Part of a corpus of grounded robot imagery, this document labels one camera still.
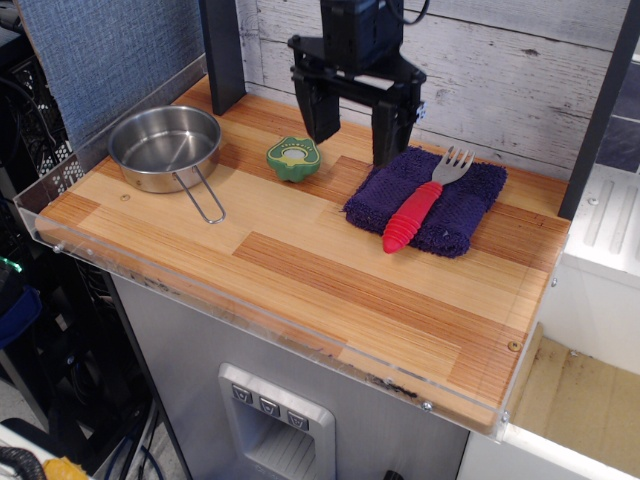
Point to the silver toy fridge cabinet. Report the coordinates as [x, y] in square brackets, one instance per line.
[242, 407]

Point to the white side counter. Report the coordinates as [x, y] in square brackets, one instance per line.
[576, 403]

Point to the black left post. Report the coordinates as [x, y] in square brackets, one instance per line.
[221, 36]

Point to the stainless steel pan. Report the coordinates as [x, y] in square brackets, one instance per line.
[167, 149]

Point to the green toy avocado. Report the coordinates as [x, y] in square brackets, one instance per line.
[293, 159]

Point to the blue fabric panel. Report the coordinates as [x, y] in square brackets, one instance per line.
[103, 58]

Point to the clear acrylic table guard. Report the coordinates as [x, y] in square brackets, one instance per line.
[286, 265]

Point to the small blue cloth mat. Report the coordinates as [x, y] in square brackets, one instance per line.
[451, 222]

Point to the black crate rack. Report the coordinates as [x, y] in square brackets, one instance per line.
[34, 140]

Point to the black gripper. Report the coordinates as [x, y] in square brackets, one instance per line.
[358, 57]

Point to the yellow black tool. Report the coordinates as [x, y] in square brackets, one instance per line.
[18, 463]

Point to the red handled metal fork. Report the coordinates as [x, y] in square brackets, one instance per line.
[407, 220]

